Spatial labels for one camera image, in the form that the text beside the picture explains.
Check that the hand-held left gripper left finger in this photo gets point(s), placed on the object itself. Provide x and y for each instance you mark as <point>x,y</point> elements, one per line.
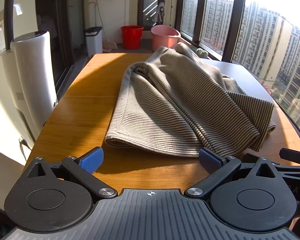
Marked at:
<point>91,160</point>

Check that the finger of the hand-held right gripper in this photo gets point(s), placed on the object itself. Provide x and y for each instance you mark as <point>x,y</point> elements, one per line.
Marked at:
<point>295,156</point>
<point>295,172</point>

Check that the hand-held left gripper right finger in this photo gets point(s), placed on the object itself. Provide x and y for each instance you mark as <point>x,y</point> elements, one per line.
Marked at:
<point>210,160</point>

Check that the striped knit garment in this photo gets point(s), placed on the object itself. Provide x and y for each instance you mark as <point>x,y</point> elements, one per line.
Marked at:
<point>180,100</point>

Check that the apartment buildings outside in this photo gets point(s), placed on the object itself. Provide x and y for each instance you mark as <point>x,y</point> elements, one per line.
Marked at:
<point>272,45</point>

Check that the broom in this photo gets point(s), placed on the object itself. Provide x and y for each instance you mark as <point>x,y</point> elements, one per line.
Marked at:
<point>109,44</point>

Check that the white trash bin black lid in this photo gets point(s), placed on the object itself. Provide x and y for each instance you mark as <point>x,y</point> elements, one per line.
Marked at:
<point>93,42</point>

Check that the red bucket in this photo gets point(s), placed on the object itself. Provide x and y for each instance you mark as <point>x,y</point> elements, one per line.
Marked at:
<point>132,38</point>

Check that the pink bucket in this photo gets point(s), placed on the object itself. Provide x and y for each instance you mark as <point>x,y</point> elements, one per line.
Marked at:
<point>162,38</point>

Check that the grey hanging cloth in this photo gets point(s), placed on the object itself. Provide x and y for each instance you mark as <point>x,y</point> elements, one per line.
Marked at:
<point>160,12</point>

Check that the dark framed glass door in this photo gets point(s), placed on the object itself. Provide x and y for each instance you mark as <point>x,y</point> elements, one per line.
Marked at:
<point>150,2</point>

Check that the black window frame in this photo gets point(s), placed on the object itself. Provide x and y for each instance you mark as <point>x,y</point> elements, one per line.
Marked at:
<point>233,30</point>

